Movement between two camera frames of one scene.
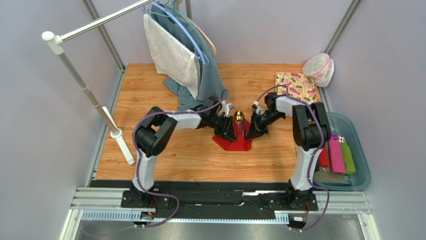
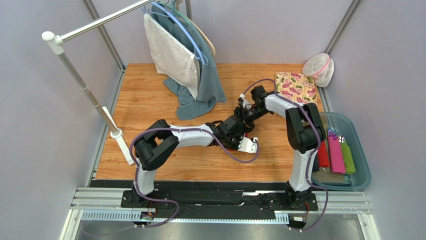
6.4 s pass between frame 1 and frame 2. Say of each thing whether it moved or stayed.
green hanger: stayed
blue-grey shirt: stayed
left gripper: moved
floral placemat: stayed
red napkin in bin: stayed
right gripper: moved
